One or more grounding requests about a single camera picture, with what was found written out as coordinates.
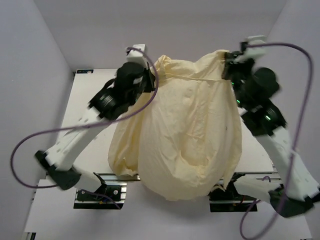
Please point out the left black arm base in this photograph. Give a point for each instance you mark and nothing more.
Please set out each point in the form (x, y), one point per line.
(112, 198)

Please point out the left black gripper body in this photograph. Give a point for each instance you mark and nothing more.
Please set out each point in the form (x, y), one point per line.
(132, 99)

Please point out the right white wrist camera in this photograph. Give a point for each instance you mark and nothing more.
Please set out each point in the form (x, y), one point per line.
(247, 52)

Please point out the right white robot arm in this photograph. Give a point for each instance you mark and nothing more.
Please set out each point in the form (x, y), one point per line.
(299, 191)

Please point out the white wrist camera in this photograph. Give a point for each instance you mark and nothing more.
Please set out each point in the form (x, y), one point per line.
(247, 52)
(135, 56)

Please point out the cream yellow jacket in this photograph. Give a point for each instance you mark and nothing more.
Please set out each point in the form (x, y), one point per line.
(187, 137)

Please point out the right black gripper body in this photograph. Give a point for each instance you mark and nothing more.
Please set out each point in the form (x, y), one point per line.
(240, 70)

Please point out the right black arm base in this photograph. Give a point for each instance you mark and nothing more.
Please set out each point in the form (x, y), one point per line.
(228, 200)

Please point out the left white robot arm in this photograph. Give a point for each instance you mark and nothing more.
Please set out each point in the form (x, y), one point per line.
(113, 100)

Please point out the left blue corner label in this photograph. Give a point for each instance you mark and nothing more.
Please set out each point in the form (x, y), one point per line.
(84, 71)

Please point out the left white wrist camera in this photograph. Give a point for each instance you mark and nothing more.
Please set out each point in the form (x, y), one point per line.
(135, 56)

